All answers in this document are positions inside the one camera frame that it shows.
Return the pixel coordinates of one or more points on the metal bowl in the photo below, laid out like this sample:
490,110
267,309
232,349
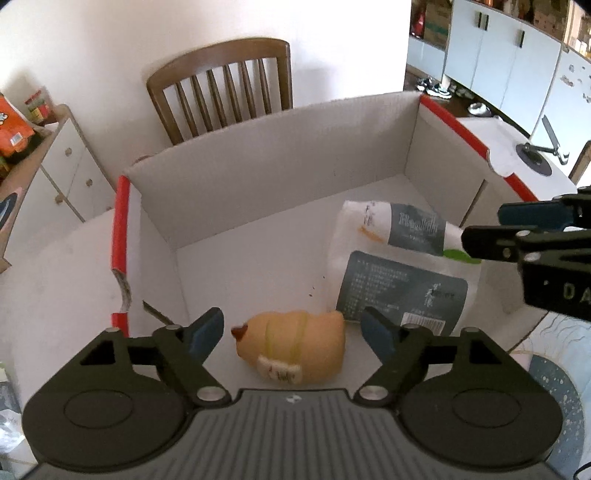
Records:
480,109

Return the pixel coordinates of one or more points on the red cardboard box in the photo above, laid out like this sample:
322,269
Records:
258,240

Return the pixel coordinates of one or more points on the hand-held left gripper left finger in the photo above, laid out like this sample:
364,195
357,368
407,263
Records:
207,334

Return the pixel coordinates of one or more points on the dark oval dish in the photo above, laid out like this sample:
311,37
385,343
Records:
8,210

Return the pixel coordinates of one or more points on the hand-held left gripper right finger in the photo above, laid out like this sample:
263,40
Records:
376,334

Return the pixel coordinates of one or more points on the grey-blue wall cabinets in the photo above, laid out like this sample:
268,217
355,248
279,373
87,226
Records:
498,69

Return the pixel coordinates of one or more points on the white marble desktop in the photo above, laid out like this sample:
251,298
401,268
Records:
55,286

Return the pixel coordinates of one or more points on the white sideboard cabinet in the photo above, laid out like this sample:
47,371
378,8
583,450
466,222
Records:
69,180

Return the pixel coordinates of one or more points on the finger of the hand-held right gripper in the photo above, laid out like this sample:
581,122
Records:
489,242
531,214

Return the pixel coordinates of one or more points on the black white sneaker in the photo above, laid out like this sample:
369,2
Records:
436,88

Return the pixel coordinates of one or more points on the orange bun toy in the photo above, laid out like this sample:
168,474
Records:
314,341

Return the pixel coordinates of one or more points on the white grey-label snack packet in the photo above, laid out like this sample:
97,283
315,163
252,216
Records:
360,249

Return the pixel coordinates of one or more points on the cardboard carton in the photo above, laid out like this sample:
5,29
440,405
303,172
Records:
434,21

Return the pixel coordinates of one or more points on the small red-capped jar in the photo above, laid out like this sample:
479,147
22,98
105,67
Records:
38,106

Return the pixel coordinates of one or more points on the orange snack bag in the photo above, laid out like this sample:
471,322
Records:
11,129

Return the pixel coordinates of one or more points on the brown wooden chair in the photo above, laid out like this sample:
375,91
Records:
581,164
217,50

